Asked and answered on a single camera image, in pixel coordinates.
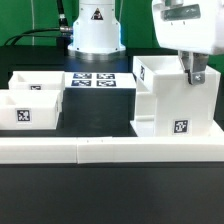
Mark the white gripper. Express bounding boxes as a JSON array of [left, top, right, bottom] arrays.
[[151, 0, 224, 85]]

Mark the white drawer cabinet box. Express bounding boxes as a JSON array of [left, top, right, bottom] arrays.
[[131, 56, 220, 137]]

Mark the white front drawer tray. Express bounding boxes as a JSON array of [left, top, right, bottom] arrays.
[[0, 90, 61, 130]]

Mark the white drawer tray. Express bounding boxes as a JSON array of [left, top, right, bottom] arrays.
[[8, 71, 65, 90], [0, 90, 61, 130]]

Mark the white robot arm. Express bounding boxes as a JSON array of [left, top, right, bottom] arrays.
[[68, 0, 224, 85]]

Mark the white rear drawer tray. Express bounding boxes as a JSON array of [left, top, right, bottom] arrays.
[[8, 71, 65, 90]]

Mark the white marker tag plate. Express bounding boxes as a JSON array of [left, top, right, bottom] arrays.
[[65, 72, 136, 89]]

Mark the white foam border front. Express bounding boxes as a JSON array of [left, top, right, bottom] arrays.
[[0, 136, 224, 164]]

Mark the black cable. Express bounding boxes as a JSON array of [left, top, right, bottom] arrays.
[[2, 0, 74, 47]]

